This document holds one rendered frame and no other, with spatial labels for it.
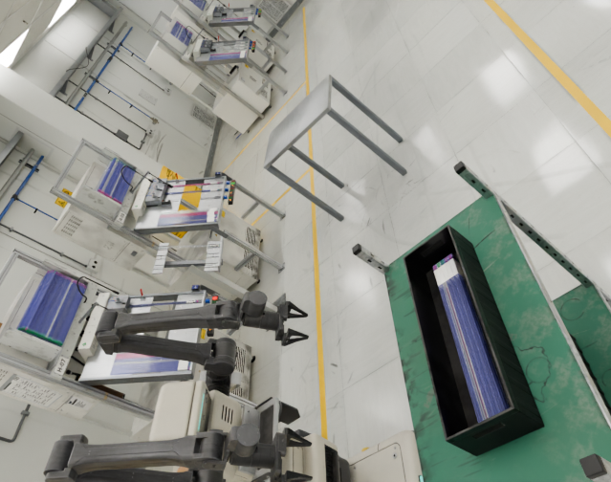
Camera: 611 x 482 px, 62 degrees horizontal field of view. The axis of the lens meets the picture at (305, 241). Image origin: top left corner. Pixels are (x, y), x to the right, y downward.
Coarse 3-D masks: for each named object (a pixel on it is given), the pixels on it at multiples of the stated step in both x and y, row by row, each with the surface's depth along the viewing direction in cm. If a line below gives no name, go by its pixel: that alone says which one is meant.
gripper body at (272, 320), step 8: (280, 304) 161; (264, 312) 157; (272, 312) 158; (280, 312) 158; (264, 320) 156; (272, 320) 156; (280, 320) 156; (264, 328) 157; (272, 328) 157; (280, 328) 154
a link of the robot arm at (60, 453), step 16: (64, 448) 126; (48, 464) 123; (64, 464) 124; (80, 480) 128; (96, 480) 129; (112, 480) 130; (128, 480) 131; (144, 480) 132; (160, 480) 133; (176, 480) 135
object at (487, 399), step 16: (448, 256) 146; (448, 272) 143; (448, 288) 140; (464, 288) 136; (448, 304) 137; (464, 304) 133; (448, 320) 134; (464, 320) 130; (464, 336) 127; (480, 336) 124; (464, 352) 125; (480, 352) 121; (464, 368) 122; (480, 368) 119; (496, 368) 119; (480, 384) 117; (496, 384) 114; (480, 400) 115; (496, 400) 112; (480, 416) 113
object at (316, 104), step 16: (336, 80) 369; (320, 96) 357; (352, 96) 376; (304, 112) 367; (320, 112) 341; (336, 112) 342; (368, 112) 384; (288, 128) 377; (304, 128) 350; (352, 128) 347; (384, 128) 393; (272, 144) 387; (288, 144) 360; (368, 144) 356; (272, 160) 371; (304, 160) 420; (384, 160) 365; (304, 192) 392
